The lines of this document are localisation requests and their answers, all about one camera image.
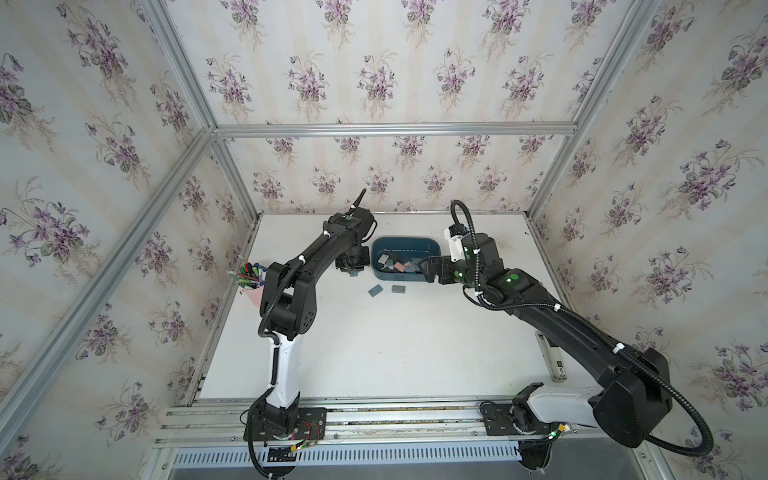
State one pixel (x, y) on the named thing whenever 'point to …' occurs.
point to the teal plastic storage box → (397, 258)
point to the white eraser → (383, 258)
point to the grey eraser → (398, 289)
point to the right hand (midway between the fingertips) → (437, 262)
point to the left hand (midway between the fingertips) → (358, 270)
